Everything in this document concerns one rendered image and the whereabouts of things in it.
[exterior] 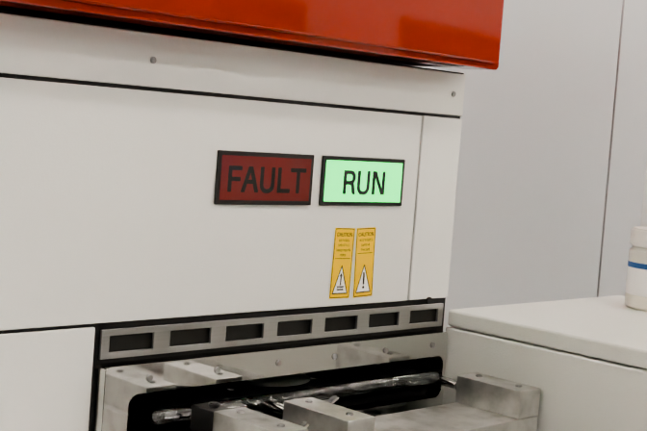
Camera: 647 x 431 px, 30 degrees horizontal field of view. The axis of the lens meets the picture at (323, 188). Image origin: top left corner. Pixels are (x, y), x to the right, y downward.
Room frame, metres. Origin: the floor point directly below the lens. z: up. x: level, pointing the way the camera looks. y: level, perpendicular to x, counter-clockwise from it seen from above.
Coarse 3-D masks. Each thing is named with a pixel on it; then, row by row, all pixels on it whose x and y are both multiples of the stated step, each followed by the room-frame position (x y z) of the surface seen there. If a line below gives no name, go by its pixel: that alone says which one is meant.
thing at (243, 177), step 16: (224, 160) 1.07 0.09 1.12; (240, 160) 1.08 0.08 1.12; (256, 160) 1.09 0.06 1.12; (272, 160) 1.11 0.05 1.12; (288, 160) 1.12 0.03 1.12; (304, 160) 1.13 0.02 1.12; (224, 176) 1.07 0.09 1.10; (240, 176) 1.08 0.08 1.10; (256, 176) 1.09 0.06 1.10; (272, 176) 1.11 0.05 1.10; (288, 176) 1.12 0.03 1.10; (304, 176) 1.14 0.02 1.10; (224, 192) 1.07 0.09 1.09; (240, 192) 1.08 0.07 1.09; (256, 192) 1.09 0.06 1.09; (272, 192) 1.11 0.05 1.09; (288, 192) 1.12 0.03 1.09; (304, 192) 1.14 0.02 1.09
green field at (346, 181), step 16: (336, 176) 1.17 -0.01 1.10; (352, 176) 1.18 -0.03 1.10; (368, 176) 1.20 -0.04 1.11; (384, 176) 1.21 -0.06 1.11; (400, 176) 1.23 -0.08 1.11; (336, 192) 1.17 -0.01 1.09; (352, 192) 1.18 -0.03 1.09; (368, 192) 1.20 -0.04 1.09; (384, 192) 1.22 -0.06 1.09; (400, 192) 1.23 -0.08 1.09
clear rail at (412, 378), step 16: (336, 384) 1.16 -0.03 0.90; (352, 384) 1.17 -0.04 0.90; (368, 384) 1.19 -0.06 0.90; (384, 384) 1.20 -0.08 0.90; (400, 384) 1.22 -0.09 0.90; (416, 384) 1.24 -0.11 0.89; (224, 400) 1.06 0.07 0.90; (240, 400) 1.07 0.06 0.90; (256, 400) 1.08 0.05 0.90; (272, 400) 1.10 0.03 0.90; (176, 416) 1.02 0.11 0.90
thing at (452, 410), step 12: (432, 408) 1.19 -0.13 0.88; (444, 408) 1.19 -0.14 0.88; (456, 408) 1.20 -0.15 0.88; (468, 408) 1.20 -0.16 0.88; (384, 420) 1.12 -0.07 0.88; (396, 420) 1.13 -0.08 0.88; (408, 420) 1.13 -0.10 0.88; (420, 420) 1.13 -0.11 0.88; (432, 420) 1.14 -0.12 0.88; (444, 420) 1.14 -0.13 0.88; (456, 420) 1.14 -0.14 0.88; (468, 420) 1.15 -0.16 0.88; (480, 420) 1.15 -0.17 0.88; (492, 420) 1.16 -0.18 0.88; (504, 420) 1.16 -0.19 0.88; (516, 420) 1.17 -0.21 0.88; (528, 420) 1.18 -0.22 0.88
